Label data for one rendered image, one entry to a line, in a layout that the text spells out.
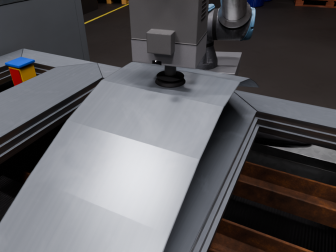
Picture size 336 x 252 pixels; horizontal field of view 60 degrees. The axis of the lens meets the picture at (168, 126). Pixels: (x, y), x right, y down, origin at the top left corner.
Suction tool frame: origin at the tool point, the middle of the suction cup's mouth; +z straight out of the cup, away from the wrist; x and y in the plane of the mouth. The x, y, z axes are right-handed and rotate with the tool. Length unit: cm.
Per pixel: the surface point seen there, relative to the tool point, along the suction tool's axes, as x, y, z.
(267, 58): 319, 22, 104
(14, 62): 29, -58, 13
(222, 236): 3.4, 10.3, 33.7
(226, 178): 2.4, 9.5, 16.8
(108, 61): 252, -153, 103
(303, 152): 39, 28, 34
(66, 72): 33, -43, 16
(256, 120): 24.7, 13.3, 17.5
